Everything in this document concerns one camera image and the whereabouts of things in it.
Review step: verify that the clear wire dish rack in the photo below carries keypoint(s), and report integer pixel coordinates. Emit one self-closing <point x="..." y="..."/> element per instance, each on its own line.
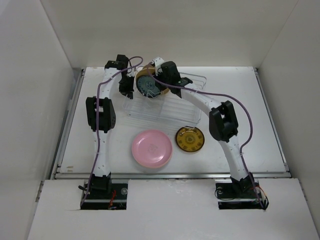
<point x="167" y="108"/>

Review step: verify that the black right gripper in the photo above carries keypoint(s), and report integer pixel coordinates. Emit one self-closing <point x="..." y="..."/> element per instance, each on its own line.
<point x="161" y="87"/>

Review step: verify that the pink plate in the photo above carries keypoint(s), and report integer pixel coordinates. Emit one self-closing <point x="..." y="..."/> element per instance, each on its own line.
<point x="151" y="140"/>

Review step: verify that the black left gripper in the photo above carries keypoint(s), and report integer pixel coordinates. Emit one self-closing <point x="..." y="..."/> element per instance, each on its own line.
<point x="128" y="91"/>

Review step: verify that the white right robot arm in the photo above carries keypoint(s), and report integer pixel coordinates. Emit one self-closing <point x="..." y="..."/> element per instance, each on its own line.
<point x="223" y="123"/>

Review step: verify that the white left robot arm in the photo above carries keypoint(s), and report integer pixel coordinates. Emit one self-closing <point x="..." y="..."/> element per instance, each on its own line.
<point x="101" y="117"/>

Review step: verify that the beige plate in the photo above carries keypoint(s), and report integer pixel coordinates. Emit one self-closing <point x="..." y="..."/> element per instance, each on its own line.
<point x="147" y="70"/>

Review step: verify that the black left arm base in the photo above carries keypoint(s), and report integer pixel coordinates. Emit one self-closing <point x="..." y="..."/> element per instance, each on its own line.
<point x="101" y="200"/>

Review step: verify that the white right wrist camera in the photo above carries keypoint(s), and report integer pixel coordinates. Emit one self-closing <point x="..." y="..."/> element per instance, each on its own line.
<point x="157" y="62"/>

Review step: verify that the aluminium table rail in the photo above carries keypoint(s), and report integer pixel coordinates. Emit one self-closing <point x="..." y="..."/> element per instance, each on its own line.
<point x="69" y="112"/>

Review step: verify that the dark green plate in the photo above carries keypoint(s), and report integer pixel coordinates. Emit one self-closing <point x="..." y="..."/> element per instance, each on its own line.
<point x="146" y="85"/>

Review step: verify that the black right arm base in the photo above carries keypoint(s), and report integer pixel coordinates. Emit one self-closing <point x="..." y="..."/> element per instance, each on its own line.
<point x="232" y="196"/>

